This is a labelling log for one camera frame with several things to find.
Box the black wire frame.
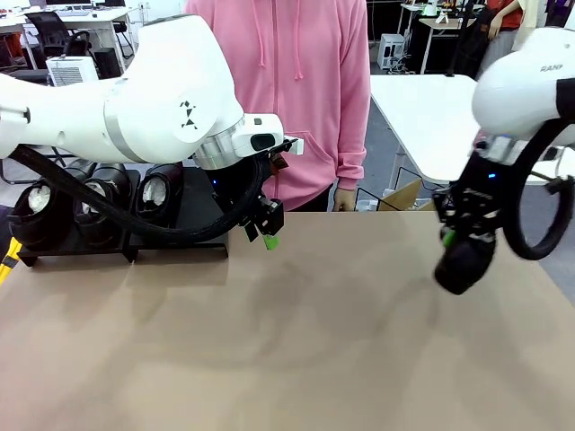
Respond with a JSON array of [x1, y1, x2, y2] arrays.
[[354, 186, 383, 212]]

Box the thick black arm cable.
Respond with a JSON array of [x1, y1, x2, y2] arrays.
[[493, 78, 575, 261], [8, 145, 270, 246]]

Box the person in red shirt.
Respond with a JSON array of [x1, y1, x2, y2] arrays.
[[475, 0, 526, 68]]

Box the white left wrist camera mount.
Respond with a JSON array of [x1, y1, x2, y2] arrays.
[[282, 134, 305, 157]]

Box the white office desk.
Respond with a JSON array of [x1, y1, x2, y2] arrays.
[[0, 6, 140, 68]]

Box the black leather shoe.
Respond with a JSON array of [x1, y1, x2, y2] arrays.
[[134, 162, 184, 216], [433, 233, 498, 296], [71, 162, 132, 248], [7, 159, 98, 251]]

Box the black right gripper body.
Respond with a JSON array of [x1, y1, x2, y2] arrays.
[[452, 151, 518, 240]]

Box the person's left hand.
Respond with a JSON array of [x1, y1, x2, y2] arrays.
[[332, 188, 358, 213]]

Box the wooden top desk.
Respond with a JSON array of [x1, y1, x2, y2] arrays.
[[399, 3, 486, 75]]

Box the white air purifier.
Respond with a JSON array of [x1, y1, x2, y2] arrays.
[[46, 57, 100, 86]]

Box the brown cardboard box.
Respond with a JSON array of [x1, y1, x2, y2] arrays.
[[379, 179, 439, 212]]

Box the black mesh office chair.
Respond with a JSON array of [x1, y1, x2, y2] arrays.
[[24, 11, 93, 59]]

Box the black metal shoe stand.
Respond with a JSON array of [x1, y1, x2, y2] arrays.
[[17, 168, 141, 268], [124, 166, 230, 262]]

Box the white computer case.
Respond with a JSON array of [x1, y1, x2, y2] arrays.
[[376, 33, 408, 71]]

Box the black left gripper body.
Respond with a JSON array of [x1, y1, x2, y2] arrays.
[[208, 155, 273, 222]]

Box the pink sleeved left forearm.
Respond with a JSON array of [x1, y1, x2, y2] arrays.
[[336, 102, 372, 192]]

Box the black computer tower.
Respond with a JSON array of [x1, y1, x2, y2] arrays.
[[93, 48, 122, 80]]

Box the white table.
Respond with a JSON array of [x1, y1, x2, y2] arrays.
[[370, 74, 575, 185]]

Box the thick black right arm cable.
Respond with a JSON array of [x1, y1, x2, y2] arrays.
[[493, 78, 575, 261]]

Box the pink hoodie torso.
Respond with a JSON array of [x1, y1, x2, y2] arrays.
[[183, 0, 372, 213]]

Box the cream hanging garment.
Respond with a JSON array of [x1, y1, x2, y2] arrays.
[[514, 0, 540, 46]]

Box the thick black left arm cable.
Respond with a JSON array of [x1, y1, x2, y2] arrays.
[[8, 145, 270, 246]]

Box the yellow frame leg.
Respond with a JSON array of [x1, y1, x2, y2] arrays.
[[0, 237, 22, 286]]

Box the black trousers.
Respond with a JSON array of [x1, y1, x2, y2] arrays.
[[309, 183, 337, 213]]

